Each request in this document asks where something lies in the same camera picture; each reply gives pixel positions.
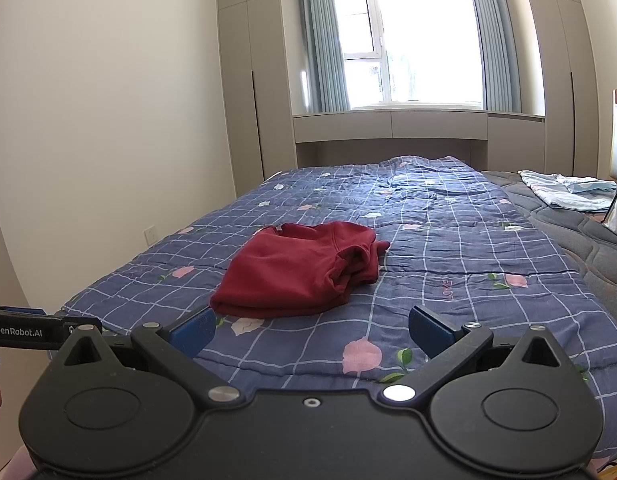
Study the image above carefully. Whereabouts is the blue-grey curtain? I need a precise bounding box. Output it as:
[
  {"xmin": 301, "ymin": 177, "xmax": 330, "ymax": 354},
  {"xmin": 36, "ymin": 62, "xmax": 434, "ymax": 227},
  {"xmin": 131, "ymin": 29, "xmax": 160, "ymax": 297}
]
[
  {"xmin": 294, "ymin": 0, "xmax": 351, "ymax": 114},
  {"xmin": 461, "ymin": 0, "xmax": 523, "ymax": 114}
]

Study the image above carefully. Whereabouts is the white framed window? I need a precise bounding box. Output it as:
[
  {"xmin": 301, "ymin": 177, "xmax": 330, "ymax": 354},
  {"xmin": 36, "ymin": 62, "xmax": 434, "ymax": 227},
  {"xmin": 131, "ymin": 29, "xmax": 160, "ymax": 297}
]
[{"xmin": 333, "ymin": 0, "xmax": 485, "ymax": 111}]

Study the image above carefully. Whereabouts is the blue plaid floral quilt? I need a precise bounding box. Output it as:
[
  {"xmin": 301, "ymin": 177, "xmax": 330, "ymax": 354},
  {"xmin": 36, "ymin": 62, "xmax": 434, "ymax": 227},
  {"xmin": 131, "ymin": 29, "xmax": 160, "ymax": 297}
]
[{"xmin": 63, "ymin": 156, "xmax": 617, "ymax": 471}]

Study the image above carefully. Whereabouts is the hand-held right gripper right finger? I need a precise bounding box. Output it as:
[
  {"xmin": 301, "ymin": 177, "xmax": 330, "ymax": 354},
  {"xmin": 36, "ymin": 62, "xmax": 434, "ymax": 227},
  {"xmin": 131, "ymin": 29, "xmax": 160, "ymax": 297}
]
[{"xmin": 381, "ymin": 305, "xmax": 565, "ymax": 406}]

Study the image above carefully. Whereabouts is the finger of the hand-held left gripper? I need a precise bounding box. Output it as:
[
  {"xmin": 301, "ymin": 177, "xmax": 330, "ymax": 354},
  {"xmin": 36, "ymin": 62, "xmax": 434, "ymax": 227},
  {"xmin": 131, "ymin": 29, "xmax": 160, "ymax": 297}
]
[{"xmin": 56, "ymin": 314, "xmax": 103, "ymax": 334}]

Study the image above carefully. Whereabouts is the beige tall wardrobe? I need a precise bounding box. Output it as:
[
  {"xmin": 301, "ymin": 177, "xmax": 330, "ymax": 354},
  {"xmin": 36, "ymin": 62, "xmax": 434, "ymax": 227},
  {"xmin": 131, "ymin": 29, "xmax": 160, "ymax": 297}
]
[
  {"xmin": 216, "ymin": 0, "xmax": 296, "ymax": 198},
  {"xmin": 516, "ymin": 0, "xmax": 602, "ymax": 181}
]

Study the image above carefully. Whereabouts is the beige window bench cabinet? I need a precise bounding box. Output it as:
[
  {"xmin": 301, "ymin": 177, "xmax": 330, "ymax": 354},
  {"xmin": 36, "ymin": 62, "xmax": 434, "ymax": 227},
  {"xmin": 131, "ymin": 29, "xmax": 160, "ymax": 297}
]
[{"xmin": 292, "ymin": 109, "xmax": 547, "ymax": 173}]

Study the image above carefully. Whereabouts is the red long-sleeved sweater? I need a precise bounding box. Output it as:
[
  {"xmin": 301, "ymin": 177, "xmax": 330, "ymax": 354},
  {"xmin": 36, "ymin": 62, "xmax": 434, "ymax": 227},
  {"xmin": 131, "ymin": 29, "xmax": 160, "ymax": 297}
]
[{"xmin": 210, "ymin": 221, "xmax": 391, "ymax": 319}]

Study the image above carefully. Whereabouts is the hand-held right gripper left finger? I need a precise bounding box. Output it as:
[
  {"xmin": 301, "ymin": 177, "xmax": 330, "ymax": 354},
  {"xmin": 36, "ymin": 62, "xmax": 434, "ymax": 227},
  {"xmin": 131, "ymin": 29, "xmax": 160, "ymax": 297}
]
[{"xmin": 62, "ymin": 306, "xmax": 244, "ymax": 406}]

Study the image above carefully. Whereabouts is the light blue striped cloth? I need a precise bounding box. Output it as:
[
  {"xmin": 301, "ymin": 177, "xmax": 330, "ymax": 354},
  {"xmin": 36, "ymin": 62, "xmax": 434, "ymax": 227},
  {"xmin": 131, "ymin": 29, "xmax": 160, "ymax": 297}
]
[{"xmin": 519, "ymin": 170, "xmax": 617, "ymax": 212}]

